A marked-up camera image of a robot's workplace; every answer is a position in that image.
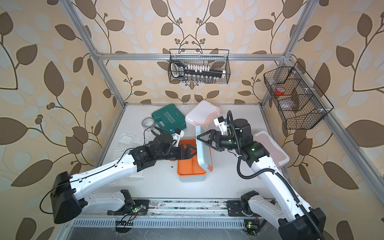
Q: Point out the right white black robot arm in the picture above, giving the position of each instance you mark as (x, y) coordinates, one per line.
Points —
(293, 217)

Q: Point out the red tape roll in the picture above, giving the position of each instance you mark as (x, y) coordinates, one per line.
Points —
(279, 91)

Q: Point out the black socket set rail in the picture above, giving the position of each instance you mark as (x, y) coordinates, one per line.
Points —
(179, 69)

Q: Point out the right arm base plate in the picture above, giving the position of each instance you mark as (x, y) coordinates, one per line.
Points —
(241, 208)

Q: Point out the white box pink trim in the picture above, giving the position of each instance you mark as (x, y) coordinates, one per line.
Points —
(202, 114)

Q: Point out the grey duct tape roll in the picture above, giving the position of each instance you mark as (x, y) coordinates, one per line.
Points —
(149, 123)

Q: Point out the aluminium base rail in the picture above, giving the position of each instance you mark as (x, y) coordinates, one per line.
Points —
(160, 208)

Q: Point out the pink first aid box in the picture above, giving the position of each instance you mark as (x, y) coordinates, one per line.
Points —
(279, 156)

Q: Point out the green plastic tool case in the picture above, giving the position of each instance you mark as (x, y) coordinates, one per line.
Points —
(169, 118)

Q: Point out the wire basket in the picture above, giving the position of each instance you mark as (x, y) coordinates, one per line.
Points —
(304, 103)
(216, 59)

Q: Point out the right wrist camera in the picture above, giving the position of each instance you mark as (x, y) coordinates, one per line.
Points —
(221, 123)

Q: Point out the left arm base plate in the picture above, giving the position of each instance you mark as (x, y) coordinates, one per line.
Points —
(130, 207)

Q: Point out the blue box orange trim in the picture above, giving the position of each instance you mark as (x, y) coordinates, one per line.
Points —
(203, 153)

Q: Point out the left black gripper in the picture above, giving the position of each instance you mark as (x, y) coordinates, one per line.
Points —
(187, 152)

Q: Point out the orange tray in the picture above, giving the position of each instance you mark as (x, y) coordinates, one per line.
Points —
(190, 170)

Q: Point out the right wire basket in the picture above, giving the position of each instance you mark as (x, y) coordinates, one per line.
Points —
(304, 103)

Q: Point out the back wire basket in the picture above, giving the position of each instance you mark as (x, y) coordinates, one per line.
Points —
(216, 59)

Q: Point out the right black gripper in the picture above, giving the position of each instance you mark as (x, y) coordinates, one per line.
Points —
(214, 133)

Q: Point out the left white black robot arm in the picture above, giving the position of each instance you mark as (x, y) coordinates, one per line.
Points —
(69, 191)

